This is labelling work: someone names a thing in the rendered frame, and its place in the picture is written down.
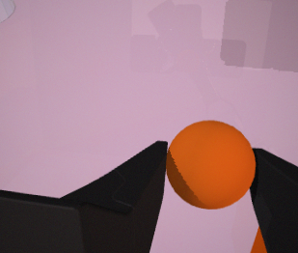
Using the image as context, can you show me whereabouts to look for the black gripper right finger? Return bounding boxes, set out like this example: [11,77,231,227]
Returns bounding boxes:
[250,149,298,253]

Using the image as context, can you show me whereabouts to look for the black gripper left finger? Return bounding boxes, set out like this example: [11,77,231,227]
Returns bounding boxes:
[0,141,169,253]

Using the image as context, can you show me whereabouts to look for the orange ball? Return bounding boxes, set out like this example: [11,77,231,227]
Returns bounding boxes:
[165,120,255,209]

